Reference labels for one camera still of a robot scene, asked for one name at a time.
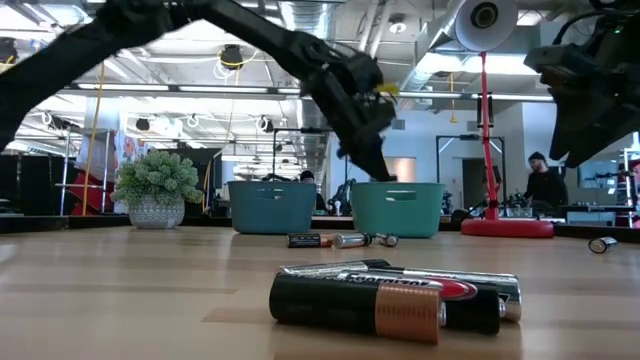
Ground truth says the yellow power cable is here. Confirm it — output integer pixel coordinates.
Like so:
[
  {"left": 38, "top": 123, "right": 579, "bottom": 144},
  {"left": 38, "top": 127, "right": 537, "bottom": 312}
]
[{"left": 81, "top": 62, "right": 107, "bottom": 217}]

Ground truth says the red desk lamp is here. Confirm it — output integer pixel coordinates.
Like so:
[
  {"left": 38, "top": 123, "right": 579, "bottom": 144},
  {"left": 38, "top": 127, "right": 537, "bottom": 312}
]
[{"left": 453, "top": 0, "right": 555, "bottom": 239}]

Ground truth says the silver ventilation duct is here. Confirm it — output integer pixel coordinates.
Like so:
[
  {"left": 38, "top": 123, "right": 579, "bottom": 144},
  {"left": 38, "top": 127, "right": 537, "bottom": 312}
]
[{"left": 278, "top": 0, "right": 337, "bottom": 184}]

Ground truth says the black and copper AA battery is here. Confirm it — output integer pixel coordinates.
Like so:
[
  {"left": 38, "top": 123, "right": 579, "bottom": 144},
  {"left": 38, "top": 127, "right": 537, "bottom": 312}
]
[
  {"left": 587, "top": 235, "right": 619, "bottom": 255},
  {"left": 286, "top": 232, "right": 335, "bottom": 250},
  {"left": 268, "top": 273, "right": 447, "bottom": 347}
]

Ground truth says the person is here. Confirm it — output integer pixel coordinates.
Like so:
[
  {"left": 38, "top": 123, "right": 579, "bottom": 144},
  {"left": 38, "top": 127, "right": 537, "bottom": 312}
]
[
  {"left": 298, "top": 169, "right": 329, "bottom": 211},
  {"left": 521, "top": 150, "right": 570, "bottom": 210}
]

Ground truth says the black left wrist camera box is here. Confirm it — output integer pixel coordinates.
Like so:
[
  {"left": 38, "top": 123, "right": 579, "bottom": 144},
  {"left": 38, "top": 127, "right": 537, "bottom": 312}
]
[{"left": 344, "top": 51, "right": 385, "bottom": 94}]

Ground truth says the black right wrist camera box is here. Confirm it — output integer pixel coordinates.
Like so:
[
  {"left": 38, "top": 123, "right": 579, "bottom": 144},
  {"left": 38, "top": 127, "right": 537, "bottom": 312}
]
[{"left": 523, "top": 42, "right": 590, "bottom": 92}]

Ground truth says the black tube stand frame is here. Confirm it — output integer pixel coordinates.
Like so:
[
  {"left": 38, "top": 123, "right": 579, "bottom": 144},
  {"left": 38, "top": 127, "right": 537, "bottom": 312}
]
[{"left": 435, "top": 133, "right": 507, "bottom": 216}]

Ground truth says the black frame-mounted device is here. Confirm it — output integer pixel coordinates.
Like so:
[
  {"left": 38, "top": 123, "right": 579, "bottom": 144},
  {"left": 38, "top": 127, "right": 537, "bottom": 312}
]
[{"left": 0, "top": 37, "right": 20, "bottom": 65}]

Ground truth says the black overhead camera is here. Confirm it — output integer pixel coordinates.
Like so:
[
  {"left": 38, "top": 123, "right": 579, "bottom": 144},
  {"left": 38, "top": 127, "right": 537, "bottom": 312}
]
[{"left": 218, "top": 43, "right": 245, "bottom": 72}]

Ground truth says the blue plastic bin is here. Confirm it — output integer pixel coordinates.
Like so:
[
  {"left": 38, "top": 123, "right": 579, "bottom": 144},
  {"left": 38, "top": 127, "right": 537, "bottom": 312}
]
[{"left": 227, "top": 180, "right": 318, "bottom": 236}]

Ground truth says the black aluminium table frame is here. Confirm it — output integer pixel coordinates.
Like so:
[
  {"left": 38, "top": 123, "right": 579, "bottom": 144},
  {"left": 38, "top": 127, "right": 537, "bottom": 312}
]
[{"left": 0, "top": 213, "right": 640, "bottom": 245}]

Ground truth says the red background structure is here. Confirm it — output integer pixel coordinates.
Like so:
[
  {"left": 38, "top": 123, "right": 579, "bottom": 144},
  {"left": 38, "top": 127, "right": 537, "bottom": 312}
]
[{"left": 69, "top": 168, "right": 117, "bottom": 217}]

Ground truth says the green succulent in patterned pot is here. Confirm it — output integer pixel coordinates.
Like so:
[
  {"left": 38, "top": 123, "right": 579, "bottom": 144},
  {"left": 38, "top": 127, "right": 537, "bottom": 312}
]
[{"left": 110, "top": 149, "right": 205, "bottom": 231}]

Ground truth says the wall monitor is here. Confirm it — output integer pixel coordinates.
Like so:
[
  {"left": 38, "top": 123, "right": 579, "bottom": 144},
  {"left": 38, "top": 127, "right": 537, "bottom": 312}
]
[{"left": 577, "top": 157, "right": 621, "bottom": 191}]

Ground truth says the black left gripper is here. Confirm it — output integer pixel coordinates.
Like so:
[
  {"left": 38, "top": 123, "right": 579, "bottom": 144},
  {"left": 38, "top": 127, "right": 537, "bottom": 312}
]
[{"left": 299, "top": 47, "right": 399, "bottom": 183}]

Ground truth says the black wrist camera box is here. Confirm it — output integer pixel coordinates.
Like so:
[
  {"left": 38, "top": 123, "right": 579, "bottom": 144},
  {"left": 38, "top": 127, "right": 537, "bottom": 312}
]
[
  {"left": 523, "top": 42, "right": 590, "bottom": 92},
  {"left": 344, "top": 51, "right": 385, "bottom": 94}
]

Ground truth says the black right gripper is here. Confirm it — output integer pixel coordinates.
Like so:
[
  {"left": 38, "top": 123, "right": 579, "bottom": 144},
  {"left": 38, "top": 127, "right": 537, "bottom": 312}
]
[{"left": 549, "top": 14, "right": 640, "bottom": 169}]

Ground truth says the green plastic bin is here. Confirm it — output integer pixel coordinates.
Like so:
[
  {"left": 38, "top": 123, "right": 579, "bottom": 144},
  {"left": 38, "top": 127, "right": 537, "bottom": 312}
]
[{"left": 349, "top": 181, "right": 447, "bottom": 239}]

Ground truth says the rig light bar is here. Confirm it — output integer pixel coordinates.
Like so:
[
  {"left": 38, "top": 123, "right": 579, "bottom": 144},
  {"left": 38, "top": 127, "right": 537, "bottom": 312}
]
[{"left": 57, "top": 82, "right": 554, "bottom": 104}]

